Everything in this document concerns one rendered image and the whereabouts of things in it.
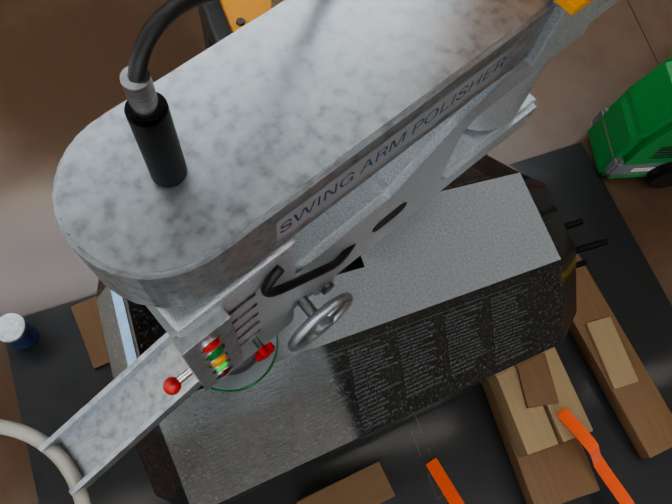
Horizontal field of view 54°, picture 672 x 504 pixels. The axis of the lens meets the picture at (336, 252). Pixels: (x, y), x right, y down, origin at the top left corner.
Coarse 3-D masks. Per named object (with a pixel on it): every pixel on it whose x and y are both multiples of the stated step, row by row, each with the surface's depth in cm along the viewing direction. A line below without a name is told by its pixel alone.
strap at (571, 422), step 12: (564, 408) 217; (564, 420) 216; (576, 420) 216; (576, 432) 215; (588, 432) 215; (588, 444) 214; (600, 456) 220; (432, 468) 227; (600, 468) 220; (444, 480) 226; (612, 480) 220; (444, 492) 224; (456, 492) 224; (612, 492) 218; (624, 492) 219
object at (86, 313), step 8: (96, 296) 238; (80, 304) 237; (88, 304) 237; (96, 304) 237; (80, 312) 236; (88, 312) 236; (96, 312) 236; (80, 320) 235; (88, 320) 235; (96, 320) 235; (80, 328) 234; (88, 328) 234; (96, 328) 234; (88, 336) 233; (96, 336) 233; (88, 344) 232; (96, 344) 232; (104, 344) 233; (88, 352) 231; (96, 352) 231; (104, 352) 232; (96, 360) 230; (104, 360) 231; (96, 368) 230
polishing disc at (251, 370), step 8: (256, 352) 150; (248, 360) 150; (256, 360) 150; (264, 360) 150; (272, 360) 150; (240, 368) 149; (248, 368) 149; (256, 368) 149; (264, 368) 149; (232, 376) 148; (240, 376) 148; (248, 376) 148; (256, 376) 148; (216, 384) 147; (224, 384) 147; (232, 384) 148; (240, 384) 148; (248, 384) 148
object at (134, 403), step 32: (160, 352) 137; (128, 384) 137; (160, 384) 136; (192, 384) 131; (96, 416) 137; (128, 416) 136; (160, 416) 131; (64, 448) 137; (96, 448) 136; (128, 448) 133
